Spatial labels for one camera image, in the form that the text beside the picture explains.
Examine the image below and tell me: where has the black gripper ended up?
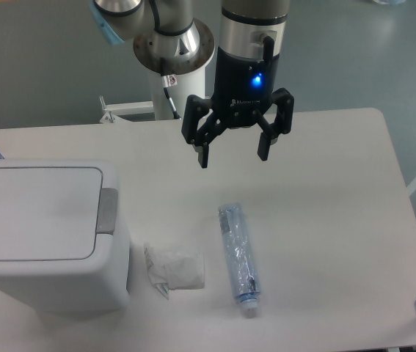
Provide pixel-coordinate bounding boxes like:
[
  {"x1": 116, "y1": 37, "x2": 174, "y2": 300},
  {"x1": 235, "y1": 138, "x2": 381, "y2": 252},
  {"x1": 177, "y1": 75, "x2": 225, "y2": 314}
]
[{"x1": 181, "y1": 45, "x2": 294, "y2": 169}]

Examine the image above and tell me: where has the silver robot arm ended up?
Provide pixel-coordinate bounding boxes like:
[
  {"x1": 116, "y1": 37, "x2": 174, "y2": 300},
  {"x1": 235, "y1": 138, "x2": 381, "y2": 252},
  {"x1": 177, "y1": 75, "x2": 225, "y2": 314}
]
[{"x1": 90, "y1": 1, "x2": 294, "y2": 167}]

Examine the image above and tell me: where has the grey trash can lid button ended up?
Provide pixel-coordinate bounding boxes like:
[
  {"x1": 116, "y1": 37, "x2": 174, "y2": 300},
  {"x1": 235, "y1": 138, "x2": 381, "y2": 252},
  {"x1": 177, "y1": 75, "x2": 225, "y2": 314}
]
[{"x1": 96, "y1": 188, "x2": 118, "y2": 235}]

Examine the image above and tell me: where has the white trash can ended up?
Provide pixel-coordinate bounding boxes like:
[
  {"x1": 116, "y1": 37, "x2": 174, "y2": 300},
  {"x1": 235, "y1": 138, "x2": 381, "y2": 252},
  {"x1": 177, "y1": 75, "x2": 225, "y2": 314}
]
[{"x1": 0, "y1": 159, "x2": 131, "y2": 312}]

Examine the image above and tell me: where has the crumpled white paper wrapper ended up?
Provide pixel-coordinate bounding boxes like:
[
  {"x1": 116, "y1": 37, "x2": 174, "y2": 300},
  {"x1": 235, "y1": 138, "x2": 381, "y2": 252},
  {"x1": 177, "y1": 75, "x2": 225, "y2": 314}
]
[{"x1": 143, "y1": 243, "x2": 205, "y2": 300}]

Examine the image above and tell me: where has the crushed clear plastic bottle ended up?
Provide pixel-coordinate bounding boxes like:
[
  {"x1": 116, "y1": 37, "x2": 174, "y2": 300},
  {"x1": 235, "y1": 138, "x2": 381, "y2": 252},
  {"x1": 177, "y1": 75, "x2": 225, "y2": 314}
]
[{"x1": 218, "y1": 202, "x2": 260, "y2": 318}]

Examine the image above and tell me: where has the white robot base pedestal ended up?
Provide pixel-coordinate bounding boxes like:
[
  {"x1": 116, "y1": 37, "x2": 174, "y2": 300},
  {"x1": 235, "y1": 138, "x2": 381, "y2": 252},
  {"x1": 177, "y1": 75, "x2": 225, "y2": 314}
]
[{"x1": 147, "y1": 66, "x2": 205, "y2": 120}]

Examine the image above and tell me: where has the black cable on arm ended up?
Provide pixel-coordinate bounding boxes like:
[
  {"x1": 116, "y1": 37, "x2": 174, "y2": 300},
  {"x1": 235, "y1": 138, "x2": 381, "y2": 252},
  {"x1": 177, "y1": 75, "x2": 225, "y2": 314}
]
[{"x1": 147, "y1": 0, "x2": 183, "y2": 121}]

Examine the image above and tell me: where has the white metal bracket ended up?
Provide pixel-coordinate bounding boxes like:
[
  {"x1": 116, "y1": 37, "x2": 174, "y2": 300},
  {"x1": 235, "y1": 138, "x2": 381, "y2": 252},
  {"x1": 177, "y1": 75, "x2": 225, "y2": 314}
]
[{"x1": 99, "y1": 95, "x2": 155, "y2": 124}]

